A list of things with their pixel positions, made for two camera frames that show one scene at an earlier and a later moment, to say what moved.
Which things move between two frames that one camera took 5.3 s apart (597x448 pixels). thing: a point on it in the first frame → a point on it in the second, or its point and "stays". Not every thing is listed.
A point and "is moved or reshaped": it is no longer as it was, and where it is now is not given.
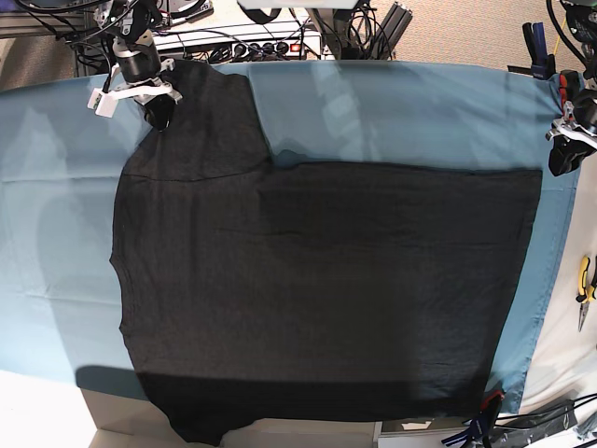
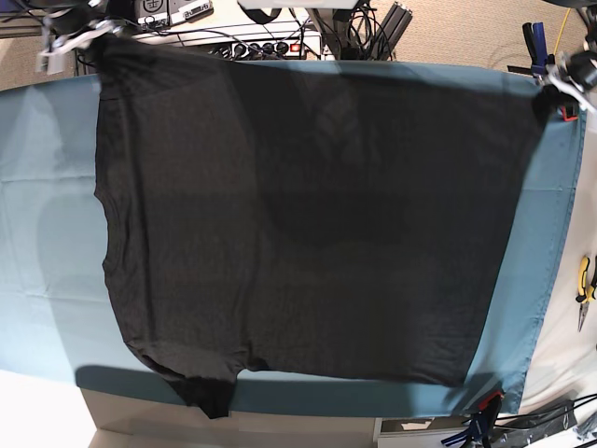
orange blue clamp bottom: [481, 427] stays
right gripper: [140, 73] → [69, 28]
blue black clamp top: [543, 64] stays
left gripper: [578, 122] → [576, 73]
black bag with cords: [518, 430] stays
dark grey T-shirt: [256, 287] is moved or reshaped
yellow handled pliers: [587, 294] stays
